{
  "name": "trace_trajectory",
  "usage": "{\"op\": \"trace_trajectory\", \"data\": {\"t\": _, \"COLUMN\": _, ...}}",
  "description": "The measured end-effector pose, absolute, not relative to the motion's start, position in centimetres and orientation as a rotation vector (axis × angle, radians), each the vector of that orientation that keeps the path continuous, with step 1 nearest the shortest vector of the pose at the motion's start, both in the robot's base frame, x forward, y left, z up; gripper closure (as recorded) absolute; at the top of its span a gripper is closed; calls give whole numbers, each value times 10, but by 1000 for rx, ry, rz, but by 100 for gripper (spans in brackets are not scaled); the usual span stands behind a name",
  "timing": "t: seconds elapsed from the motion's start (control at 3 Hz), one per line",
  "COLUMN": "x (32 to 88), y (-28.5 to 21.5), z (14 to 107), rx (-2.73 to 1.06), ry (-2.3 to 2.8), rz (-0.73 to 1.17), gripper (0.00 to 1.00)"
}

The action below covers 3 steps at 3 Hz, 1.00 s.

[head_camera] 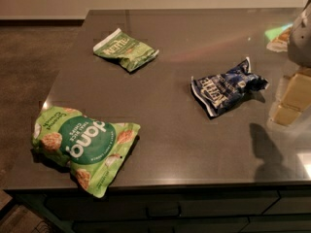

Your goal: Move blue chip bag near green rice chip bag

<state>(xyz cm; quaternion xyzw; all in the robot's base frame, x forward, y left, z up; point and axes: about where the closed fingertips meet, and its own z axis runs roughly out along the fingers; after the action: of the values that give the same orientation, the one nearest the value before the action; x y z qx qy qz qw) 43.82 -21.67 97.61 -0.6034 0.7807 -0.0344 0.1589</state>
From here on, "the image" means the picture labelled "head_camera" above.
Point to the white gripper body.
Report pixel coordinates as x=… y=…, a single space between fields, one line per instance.
x=301 y=43

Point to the dark cabinet drawers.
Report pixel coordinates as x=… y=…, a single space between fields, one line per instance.
x=230 y=211

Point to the green Kettle chip bag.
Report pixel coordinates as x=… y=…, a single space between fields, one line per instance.
x=130 y=53

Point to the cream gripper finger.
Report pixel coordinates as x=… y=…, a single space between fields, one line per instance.
x=285 y=115
x=298 y=92

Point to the blue Kettle chip bag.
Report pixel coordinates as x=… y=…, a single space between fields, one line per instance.
x=219 y=93

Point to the green rice chip bag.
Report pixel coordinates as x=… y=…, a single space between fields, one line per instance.
x=93 y=150

